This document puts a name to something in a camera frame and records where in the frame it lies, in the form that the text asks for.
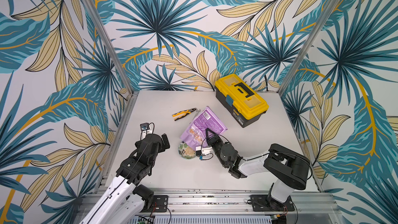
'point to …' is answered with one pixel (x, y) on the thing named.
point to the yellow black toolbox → (240, 101)
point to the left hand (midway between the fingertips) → (156, 139)
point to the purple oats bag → (195, 133)
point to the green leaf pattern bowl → (186, 151)
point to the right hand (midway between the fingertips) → (203, 134)
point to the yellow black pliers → (180, 114)
